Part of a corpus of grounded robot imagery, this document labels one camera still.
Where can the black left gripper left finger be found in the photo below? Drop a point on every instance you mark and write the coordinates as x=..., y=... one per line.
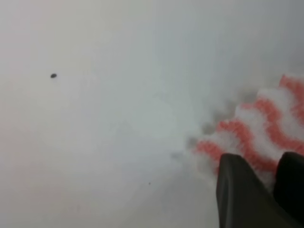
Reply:
x=242, y=199

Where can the pink white wavy towel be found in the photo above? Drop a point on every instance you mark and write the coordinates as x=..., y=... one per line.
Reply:
x=261, y=131

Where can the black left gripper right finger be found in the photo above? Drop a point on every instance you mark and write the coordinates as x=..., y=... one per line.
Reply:
x=289, y=186

